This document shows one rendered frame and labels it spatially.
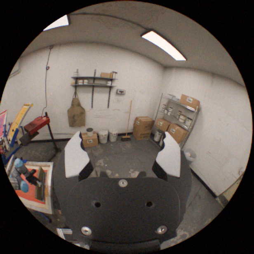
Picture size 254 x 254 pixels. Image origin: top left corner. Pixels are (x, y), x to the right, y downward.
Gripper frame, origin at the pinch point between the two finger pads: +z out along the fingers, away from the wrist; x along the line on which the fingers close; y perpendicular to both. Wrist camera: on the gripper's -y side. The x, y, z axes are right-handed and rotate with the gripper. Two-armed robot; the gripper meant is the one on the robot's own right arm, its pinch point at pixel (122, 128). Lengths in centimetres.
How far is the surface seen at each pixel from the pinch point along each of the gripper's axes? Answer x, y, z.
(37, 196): -72, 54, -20
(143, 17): 25, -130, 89
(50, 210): -58, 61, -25
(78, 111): -121, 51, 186
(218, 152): 247, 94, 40
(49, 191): -65, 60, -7
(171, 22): 63, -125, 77
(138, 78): 50, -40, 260
